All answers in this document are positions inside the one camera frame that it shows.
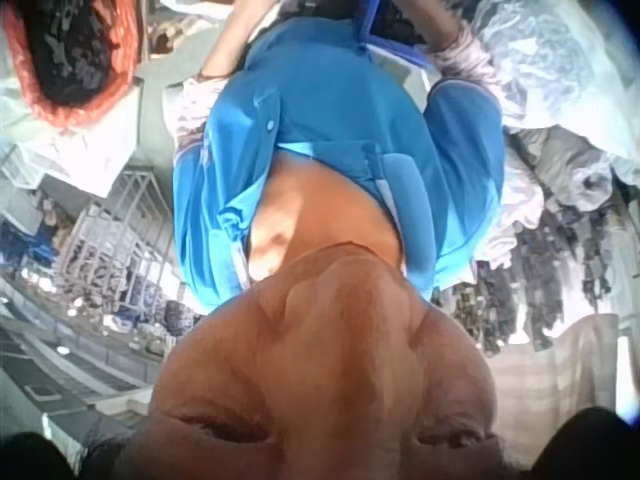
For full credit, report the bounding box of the blue plastic crate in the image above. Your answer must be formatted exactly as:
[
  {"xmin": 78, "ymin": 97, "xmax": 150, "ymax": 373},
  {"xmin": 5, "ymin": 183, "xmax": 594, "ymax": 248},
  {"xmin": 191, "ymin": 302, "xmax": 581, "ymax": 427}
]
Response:
[{"xmin": 355, "ymin": 0, "xmax": 434, "ymax": 70}]

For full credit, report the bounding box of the white sack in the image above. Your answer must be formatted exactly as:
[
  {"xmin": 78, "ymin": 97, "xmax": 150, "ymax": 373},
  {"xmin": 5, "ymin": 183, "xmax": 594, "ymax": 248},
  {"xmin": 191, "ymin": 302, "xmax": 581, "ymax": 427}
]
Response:
[{"xmin": 0, "ymin": 87, "xmax": 147, "ymax": 199}]

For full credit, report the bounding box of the grey fabric roll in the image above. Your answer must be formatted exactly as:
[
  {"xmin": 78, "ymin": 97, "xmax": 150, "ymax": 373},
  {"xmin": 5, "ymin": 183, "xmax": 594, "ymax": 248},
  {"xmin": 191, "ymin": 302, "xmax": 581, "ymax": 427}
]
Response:
[{"xmin": 507, "ymin": 127, "xmax": 632, "ymax": 214}]

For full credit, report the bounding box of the beige cloth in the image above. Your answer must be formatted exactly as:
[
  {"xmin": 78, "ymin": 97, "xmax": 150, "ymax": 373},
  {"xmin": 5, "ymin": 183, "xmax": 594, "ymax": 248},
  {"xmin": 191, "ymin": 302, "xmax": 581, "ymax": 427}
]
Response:
[{"xmin": 477, "ymin": 313, "xmax": 639, "ymax": 454}]

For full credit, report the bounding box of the clear white plastic bag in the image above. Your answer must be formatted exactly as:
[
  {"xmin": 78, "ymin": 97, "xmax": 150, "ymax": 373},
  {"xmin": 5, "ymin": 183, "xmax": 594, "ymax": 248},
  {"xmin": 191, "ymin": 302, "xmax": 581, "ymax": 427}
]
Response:
[{"xmin": 469, "ymin": 0, "xmax": 640, "ymax": 169}]

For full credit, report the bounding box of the red mesh bag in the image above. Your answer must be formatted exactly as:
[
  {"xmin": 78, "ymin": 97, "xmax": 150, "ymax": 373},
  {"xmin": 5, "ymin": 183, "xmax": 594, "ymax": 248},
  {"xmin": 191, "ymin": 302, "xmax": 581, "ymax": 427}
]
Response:
[{"xmin": 0, "ymin": 0, "xmax": 147, "ymax": 132}]

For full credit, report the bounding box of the white metal wire rack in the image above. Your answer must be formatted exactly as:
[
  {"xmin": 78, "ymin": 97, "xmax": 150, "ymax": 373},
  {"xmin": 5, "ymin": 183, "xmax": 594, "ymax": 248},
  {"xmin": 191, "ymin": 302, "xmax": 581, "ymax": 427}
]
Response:
[{"xmin": 52, "ymin": 168, "xmax": 177, "ymax": 314}]

